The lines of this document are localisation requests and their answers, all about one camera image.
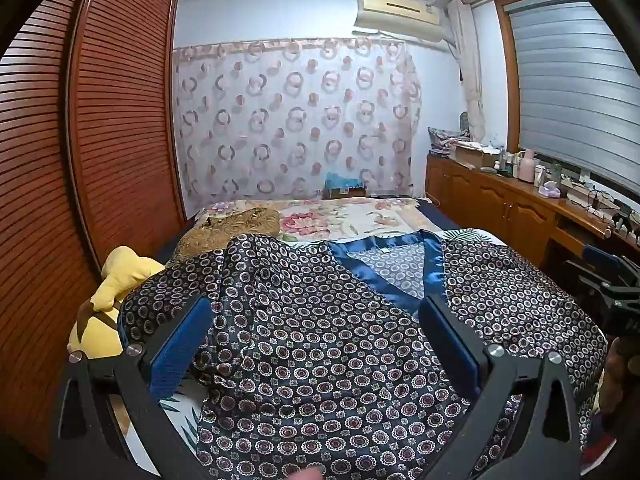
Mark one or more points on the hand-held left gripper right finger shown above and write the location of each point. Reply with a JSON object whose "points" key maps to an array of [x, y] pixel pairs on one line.
{"points": [[452, 347]]}

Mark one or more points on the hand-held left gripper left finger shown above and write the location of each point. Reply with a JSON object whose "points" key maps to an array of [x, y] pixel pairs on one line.
{"points": [[177, 350]]}

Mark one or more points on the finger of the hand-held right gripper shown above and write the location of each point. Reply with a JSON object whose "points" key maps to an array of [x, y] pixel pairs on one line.
{"points": [[602, 259], [590, 285]]}

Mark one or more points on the navy circle-print pajama top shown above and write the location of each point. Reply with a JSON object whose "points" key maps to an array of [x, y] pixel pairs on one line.
{"points": [[325, 360]]}

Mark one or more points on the person's right hand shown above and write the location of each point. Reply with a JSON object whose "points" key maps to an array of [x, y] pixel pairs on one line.
{"points": [[612, 375]]}

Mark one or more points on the pink tissue box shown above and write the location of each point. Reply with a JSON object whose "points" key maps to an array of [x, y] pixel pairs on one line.
{"points": [[550, 190]]}

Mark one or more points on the yellow plush toy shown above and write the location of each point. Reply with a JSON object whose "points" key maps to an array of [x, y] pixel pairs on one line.
{"points": [[125, 270]]}

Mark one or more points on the green bottle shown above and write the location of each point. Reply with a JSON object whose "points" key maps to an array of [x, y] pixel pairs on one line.
{"points": [[556, 172]]}

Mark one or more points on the green leaf print sheet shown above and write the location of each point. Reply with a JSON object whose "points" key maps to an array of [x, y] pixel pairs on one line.
{"points": [[480, 237]]}

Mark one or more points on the pink thermos jug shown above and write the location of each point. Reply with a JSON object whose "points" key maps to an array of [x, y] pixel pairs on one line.
{"points": [[526, 170]]}

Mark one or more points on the wooden sideboard cabinet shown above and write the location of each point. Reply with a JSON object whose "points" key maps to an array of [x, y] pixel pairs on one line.
{"points": [[500, 200]]}

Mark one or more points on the floral blanket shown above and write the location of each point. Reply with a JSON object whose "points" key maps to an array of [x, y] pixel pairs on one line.
{"points": [[350, 220]]}

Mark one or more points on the open cardboard box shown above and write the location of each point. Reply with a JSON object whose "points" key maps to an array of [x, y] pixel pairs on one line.
{"points": [[470, 157]]}

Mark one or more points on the grey window blind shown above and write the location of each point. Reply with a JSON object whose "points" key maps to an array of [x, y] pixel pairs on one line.
{"points": [[575, 85]]}

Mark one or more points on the small cardboard box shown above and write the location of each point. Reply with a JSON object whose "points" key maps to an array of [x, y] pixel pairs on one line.
{"points": [[345, 193]]}

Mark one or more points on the grey desk fan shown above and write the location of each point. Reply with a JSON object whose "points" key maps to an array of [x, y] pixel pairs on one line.
{"points": [[466, 125]]}

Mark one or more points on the floral fabric bag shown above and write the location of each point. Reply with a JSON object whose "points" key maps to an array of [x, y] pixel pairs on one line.
{"points": [[442, 140]]}

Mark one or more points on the light blue cloth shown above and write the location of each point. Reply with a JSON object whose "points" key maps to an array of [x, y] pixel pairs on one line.
{"points": [[342, 180]]}

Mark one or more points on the wooden louvered wardrobe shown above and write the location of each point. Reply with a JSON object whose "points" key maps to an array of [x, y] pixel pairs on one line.
{"points": [[100, 135]]}

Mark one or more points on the beige tied window curtain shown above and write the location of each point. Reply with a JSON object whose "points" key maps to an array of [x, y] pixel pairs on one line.
{"points": [[467, 60]]}

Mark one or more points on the sheer circle-print curtain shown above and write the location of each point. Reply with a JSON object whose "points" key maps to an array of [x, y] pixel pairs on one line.
{"points": [[290, 120]]}

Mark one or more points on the wooden window frame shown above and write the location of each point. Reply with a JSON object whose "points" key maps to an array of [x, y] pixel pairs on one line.
{"points": [[505, 85]]}

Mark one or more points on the beige wall air conditioner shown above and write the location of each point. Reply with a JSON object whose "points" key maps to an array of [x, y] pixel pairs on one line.
{"points": [[395, 15]]}

